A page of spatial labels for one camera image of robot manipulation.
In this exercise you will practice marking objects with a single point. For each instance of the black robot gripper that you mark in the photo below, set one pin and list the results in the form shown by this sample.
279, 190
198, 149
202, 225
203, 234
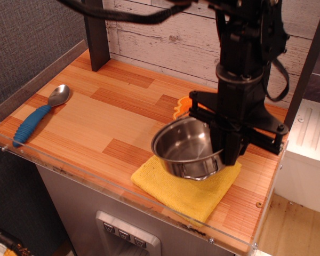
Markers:
236, 114

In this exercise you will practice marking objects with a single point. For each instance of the stainless steel pot with handles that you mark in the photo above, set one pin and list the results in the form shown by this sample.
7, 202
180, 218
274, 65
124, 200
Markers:
184, 149

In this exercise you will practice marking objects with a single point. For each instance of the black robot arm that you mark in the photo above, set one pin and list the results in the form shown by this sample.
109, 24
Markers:
251, 36

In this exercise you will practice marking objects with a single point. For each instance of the yellow folded cloth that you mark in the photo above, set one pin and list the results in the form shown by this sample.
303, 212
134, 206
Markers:
193, 200

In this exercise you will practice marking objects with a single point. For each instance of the orange toy pumpkin half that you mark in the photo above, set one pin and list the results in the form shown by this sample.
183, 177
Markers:
182, 108

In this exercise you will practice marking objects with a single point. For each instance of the silver panel with buttons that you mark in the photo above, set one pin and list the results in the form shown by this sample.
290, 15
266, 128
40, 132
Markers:
122, 238

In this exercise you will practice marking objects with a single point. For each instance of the grey toy kitchen cabinet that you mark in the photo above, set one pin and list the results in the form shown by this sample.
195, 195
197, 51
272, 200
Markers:
77, 205

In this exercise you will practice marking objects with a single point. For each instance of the clear acrylic edge guard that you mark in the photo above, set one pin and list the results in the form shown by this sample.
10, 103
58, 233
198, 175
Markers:
106, 160

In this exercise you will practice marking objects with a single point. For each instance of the yellow object bottom left corner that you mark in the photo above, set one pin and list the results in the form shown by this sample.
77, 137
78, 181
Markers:
17, 250

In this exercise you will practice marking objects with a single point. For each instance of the dark right vertical post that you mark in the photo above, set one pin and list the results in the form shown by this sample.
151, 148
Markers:
308, 67

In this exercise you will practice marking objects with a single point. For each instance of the dark vertical post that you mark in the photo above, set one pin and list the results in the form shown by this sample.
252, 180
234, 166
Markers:
308, 67
97, 42

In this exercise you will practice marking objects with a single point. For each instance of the dark left vertical post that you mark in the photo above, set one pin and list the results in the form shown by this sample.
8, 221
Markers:
97, 42

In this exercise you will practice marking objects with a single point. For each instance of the metal spoon with blue handle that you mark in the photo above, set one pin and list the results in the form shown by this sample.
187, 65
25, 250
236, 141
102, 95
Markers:
59, 96

